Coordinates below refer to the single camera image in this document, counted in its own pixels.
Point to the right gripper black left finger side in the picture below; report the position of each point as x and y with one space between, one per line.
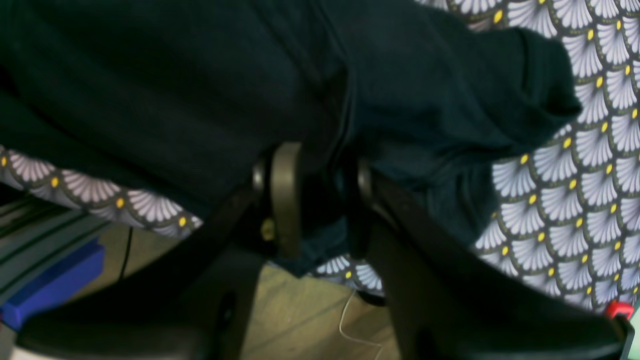
194 302

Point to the right gripper right finger side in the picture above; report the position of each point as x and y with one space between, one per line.
448 304

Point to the black T-shirt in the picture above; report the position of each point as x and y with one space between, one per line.
174 101

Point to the blue bar under table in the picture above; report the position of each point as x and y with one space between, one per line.
56 285

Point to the patterned fan-print tablecloth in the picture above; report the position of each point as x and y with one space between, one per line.
568 215

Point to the red clamp at table edge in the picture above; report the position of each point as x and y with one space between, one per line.
619 309

